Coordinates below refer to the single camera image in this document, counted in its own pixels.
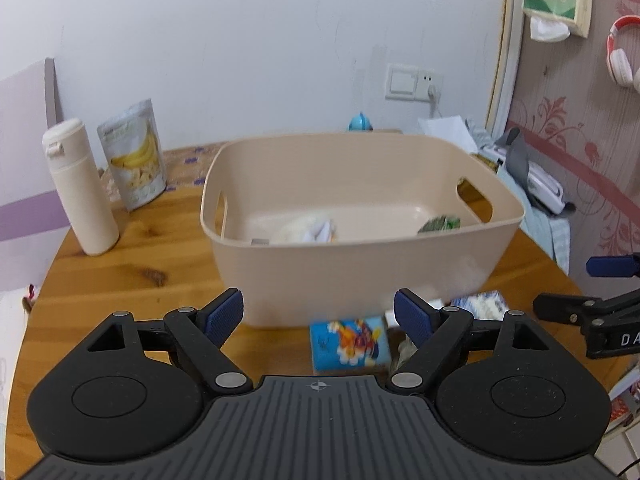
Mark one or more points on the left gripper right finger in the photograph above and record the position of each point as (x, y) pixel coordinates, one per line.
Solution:
(441, 337)

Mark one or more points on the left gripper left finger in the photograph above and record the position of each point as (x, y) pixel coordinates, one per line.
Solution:
(197, 336)

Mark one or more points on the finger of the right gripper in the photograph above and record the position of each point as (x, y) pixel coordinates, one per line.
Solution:
(625, 266)
(581, 310)

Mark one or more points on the bag of dried seeds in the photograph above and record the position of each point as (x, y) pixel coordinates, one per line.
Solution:
(440, 223)

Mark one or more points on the blue white small box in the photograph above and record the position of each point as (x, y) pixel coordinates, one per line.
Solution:
(484, 306)

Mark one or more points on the blue cartoon tissue pack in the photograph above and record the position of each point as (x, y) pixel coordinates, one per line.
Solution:
(356, 346)

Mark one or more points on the white blood pressure monitor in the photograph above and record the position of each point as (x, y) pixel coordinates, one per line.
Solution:
(545, 192)

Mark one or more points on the beige plastic storage basket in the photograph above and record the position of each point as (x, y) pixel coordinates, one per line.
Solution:
(379, 188)

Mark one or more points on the white cloth bundle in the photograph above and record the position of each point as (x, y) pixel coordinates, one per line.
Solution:
(309, 229)

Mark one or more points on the grey pressure cuff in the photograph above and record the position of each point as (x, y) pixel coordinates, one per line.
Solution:
(511, 147)

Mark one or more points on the red white headphones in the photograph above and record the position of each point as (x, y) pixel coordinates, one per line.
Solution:
(617, 60)

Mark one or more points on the pink leaning board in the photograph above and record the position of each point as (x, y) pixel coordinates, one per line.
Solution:
(33, 222)

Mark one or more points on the white paper sheet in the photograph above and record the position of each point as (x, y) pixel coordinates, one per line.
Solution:
(451, 129)

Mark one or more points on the banana chips pouch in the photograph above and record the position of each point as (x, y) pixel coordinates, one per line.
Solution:
(132, 150)

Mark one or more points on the blue cartoon figurine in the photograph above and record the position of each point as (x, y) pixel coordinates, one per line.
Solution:
(360, 122)

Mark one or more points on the cream thermos bottle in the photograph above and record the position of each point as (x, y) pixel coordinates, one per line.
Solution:
(76, 178)

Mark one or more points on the white wall switch socket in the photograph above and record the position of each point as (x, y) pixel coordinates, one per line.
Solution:
(411, 83)

